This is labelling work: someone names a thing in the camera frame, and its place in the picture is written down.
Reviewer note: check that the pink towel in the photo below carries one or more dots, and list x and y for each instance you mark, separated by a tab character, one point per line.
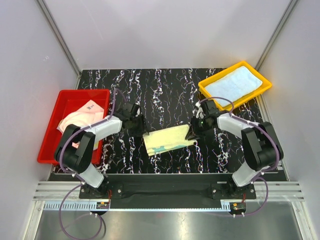
86	115

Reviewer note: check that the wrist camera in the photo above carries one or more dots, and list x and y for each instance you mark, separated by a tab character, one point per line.
138	111
198	111

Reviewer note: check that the right aluminium frame post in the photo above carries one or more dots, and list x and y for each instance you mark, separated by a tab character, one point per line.
276	33

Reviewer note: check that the light blue towel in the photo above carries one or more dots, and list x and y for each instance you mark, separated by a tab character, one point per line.
234	85

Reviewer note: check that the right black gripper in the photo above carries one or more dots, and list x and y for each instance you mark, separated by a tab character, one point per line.
193	133

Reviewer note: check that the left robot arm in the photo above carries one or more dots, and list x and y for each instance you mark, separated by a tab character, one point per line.
75	149

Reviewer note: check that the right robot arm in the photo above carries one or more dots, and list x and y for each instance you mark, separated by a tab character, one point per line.
261	147

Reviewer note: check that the aluminium frame post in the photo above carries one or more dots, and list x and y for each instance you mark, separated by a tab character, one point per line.
60	39
276	33

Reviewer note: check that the yellow green towel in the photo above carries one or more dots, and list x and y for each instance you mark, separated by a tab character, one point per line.
164	140

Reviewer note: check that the red plastic bin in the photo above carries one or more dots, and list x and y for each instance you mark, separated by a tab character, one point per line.
67	102

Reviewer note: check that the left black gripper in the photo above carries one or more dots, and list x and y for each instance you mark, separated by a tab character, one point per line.
142	129

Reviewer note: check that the white slotted cable duct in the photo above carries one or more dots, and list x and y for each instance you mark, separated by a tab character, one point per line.
76	206

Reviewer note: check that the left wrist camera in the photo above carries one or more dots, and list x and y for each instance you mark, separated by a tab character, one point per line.
138	111

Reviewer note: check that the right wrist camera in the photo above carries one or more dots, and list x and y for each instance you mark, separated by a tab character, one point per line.
198	111

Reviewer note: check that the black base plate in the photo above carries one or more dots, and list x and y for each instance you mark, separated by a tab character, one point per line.
164	192

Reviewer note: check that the olive yellow towel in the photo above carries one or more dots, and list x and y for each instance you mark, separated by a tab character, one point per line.
96	145

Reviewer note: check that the left aluminium frame post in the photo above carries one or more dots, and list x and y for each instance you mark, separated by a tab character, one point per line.
60	39

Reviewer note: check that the yellow plastic tray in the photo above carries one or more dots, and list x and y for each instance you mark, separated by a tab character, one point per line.
224	104

